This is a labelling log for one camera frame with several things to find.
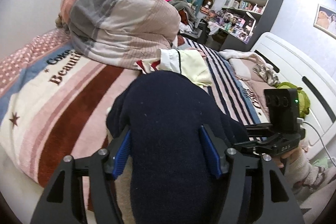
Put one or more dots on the pink pillow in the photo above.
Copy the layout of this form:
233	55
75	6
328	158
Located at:
243	71

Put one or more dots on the cream yellow garment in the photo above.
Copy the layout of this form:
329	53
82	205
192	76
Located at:
189	63

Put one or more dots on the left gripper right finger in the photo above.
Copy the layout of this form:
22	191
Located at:
253	189

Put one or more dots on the striped fleece blanket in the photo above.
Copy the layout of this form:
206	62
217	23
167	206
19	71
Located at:
55	102

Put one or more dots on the white fuzzy sleeve forearm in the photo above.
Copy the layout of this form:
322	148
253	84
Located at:
306	179

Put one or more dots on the rolled pink grey duvet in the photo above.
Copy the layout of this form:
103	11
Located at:
119	32

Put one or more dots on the grey clothes pile on chair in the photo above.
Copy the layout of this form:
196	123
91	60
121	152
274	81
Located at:
186	13

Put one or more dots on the patterned crumpled cloth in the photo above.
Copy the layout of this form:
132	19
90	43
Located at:
267	73

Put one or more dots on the framed wall picture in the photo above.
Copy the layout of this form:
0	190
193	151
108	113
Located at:
325	20

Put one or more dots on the person right hand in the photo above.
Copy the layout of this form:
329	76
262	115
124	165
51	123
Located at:
288	158

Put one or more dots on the navy planet sweater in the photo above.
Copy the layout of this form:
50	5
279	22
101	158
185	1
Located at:
170	181

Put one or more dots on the white bed headboard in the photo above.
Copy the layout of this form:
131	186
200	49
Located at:
294	66

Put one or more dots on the dark bookshelf with items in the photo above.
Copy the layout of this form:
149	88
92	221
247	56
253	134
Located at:
244	21

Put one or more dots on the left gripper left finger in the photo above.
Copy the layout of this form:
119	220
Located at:
62	200

